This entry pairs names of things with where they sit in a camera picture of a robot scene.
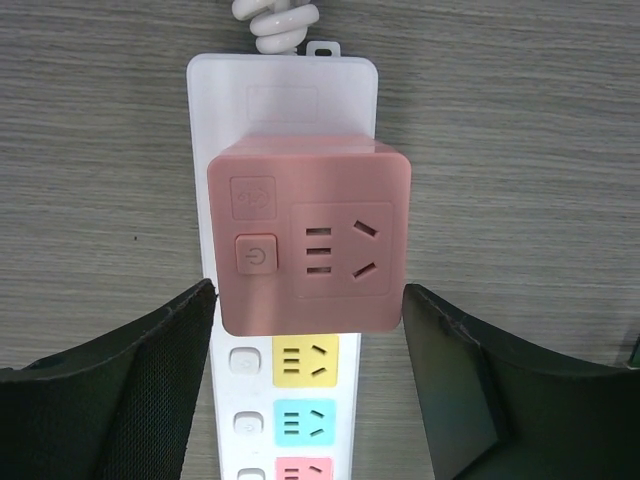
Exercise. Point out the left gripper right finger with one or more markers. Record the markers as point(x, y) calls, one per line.
point(496, 406)

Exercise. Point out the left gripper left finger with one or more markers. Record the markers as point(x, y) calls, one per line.
point(120, 406)

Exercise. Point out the white power strip coloured sockets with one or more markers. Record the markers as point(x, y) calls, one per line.
point(285, 407)

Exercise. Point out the pink cube plug adapter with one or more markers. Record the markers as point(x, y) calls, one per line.
point(310, 234)

